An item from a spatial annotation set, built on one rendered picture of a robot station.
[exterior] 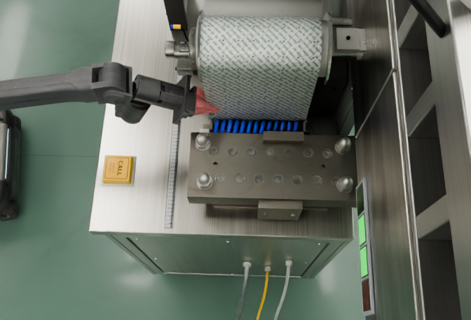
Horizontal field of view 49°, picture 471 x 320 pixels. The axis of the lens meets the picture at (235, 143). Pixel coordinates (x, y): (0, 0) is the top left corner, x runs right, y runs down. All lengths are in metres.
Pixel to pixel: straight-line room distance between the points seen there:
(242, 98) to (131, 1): 0.60
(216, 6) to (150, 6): 0.47
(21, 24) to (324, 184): 2.01
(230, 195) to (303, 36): 0.40
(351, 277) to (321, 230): 0.93
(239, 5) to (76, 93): 0.39
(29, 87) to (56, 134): 1.36
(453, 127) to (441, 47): 0.11
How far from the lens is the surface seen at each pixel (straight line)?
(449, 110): 0.65
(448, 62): 0.66
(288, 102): 1.16
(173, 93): 1.14
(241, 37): 1.02
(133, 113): 1.17
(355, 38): 1.07
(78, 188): 2.37
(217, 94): 1.13
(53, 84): 1.13
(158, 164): 1.36
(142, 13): 1.59
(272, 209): 1.19
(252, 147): 1.22
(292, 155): 1.22
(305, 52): 1.02
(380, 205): 0.92
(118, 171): 1.35
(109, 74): 1.10
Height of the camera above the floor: 2.17
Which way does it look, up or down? 68 degrees down
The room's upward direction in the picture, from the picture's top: 2 degrees counter-clockwise
